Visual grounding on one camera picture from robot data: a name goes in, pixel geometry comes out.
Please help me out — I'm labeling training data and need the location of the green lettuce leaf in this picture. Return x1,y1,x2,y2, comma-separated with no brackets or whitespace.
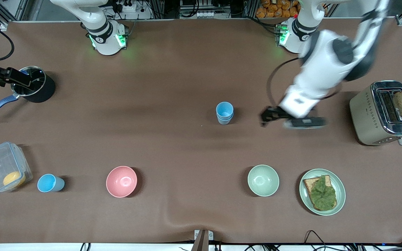
309,175,337,211

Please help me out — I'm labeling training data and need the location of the pale green bowl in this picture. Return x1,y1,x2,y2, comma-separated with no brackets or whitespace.
247,165,280,197

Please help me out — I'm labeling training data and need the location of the long white power strip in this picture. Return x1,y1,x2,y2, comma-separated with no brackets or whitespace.
180,10,236,20

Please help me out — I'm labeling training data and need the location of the bread slice under lettuce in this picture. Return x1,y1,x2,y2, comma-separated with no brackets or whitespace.
303,175,337,211

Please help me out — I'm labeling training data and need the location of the black pot with blue handle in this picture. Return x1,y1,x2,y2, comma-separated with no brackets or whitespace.
0,66,56,120

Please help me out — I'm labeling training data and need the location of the clear plastic food container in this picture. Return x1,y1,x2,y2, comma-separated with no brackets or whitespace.
0,141,33,193

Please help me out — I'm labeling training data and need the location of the pink bowl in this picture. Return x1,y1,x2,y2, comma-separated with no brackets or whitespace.
106,166,138,198

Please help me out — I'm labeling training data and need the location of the white power strip with plugs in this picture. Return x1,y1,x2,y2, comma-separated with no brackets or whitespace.
116,0,139,13

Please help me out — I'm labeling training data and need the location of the silver beige toaster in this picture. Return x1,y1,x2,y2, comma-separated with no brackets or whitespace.
349,81,402,146

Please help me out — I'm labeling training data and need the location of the pale green plate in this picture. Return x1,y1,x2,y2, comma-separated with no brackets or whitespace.
299,169,346,216

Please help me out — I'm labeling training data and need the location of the black cable bundle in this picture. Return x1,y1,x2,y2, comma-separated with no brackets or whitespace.
348,241,402,251

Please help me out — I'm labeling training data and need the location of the blue plastic cup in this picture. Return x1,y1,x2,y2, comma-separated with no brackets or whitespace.
216,101,234,121
37,174,65,193

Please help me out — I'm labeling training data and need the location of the glass lid with blue knob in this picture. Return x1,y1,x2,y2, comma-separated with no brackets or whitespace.
11,66,46,97

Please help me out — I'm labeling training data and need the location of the black looped cable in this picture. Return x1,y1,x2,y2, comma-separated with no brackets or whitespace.
304,230,327,251

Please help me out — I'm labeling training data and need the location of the orange round food piece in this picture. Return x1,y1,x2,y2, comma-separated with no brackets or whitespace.
3,171,26,187

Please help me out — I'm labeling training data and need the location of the brown table mat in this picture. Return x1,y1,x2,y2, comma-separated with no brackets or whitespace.
0,17,402,244

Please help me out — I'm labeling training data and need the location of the blue cup holding white paper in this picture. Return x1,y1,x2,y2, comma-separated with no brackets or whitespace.
217,112,234,125

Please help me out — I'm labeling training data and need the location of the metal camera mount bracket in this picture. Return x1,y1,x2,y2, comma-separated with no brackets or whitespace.
191,229,214,251

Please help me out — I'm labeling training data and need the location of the bag of orange fruit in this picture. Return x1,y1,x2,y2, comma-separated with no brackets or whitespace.
256,0,301,18

